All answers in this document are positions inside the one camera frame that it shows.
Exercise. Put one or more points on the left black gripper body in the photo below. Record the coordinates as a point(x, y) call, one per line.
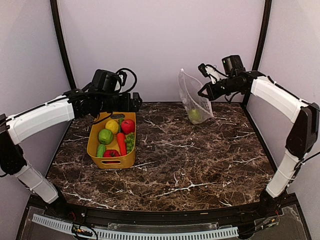
point(121, 106)

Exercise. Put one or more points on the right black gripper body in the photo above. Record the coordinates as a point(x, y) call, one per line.
point(230, 87)

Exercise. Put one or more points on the clear zip top bag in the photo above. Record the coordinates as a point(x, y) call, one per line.
point(188, 93)

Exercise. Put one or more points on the green cabbage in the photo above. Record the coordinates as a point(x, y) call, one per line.
point(105, 136)
point(194, 115)

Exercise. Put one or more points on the red tomato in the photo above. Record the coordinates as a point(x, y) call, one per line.
point(111, 154)

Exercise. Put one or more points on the yellow plastic basket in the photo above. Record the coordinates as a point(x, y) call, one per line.
point(126, 161)

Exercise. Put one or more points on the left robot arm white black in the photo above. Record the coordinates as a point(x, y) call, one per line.
point(103, 94)

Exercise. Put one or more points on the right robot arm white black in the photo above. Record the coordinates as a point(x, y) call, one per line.
point(303, 115)

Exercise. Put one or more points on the red apple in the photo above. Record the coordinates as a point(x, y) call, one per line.
point(128, 126)

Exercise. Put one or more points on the yellow lemon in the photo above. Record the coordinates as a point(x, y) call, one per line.
point(113, 126)

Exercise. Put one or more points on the orange carrot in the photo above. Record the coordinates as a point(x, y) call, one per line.
point(121, 143)

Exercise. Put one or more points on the green grapes bunch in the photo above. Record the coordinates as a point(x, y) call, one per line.
point(130, 142)

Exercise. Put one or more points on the green cucumber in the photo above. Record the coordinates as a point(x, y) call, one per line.
point(100, 151)

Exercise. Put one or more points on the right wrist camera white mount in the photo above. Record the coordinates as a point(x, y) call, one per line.
point(208, 71)

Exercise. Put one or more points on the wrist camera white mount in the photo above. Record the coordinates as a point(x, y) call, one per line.
point(122, 78)
point(208, 71)

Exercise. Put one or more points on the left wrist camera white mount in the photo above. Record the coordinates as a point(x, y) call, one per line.
point(122, 78)

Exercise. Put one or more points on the left black frame post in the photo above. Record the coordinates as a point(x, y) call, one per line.
point(61, 43)

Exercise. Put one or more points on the black front rail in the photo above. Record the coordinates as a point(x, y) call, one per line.
point(235, 215)

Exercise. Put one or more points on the white slotted cable duct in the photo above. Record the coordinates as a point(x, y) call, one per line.
point(117, 231)

